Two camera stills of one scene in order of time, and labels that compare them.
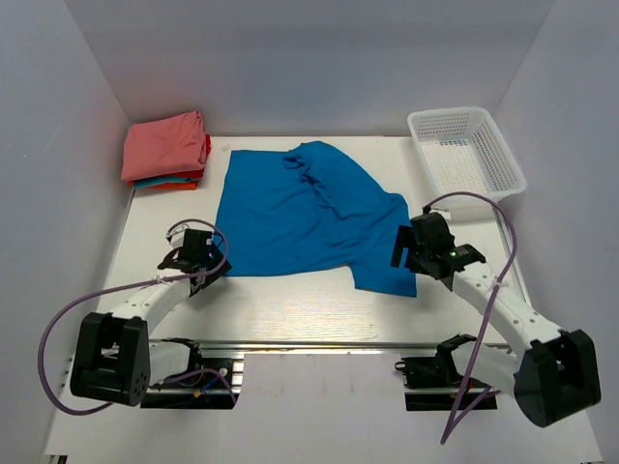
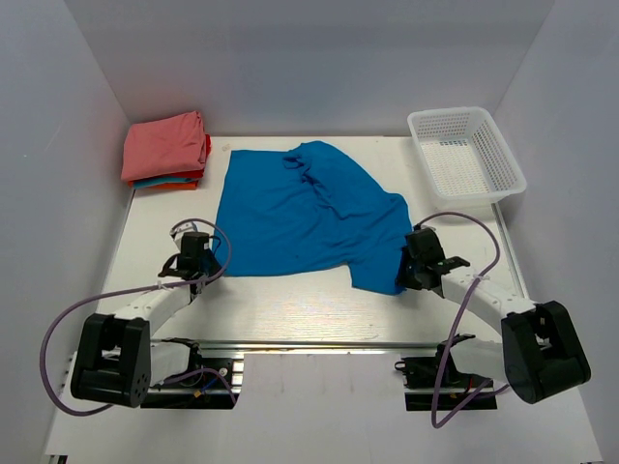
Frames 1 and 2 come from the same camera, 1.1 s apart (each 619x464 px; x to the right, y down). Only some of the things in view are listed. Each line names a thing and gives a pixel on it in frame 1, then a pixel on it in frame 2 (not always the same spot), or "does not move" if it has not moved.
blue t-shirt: [311, 209] does not move
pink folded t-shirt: [163, 147] does not move
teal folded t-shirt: [146, 183] does not move
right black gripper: [406, 239] → [402, 278]
